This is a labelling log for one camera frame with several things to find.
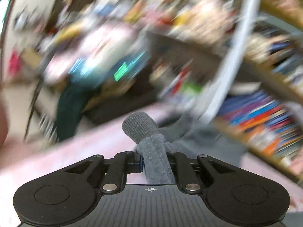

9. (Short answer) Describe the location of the grey hooded sweatshirt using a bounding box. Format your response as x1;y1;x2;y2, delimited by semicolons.
122;111;246;184

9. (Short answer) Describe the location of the pink cartoon table mat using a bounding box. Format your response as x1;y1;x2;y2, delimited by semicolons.
1;116;302;226

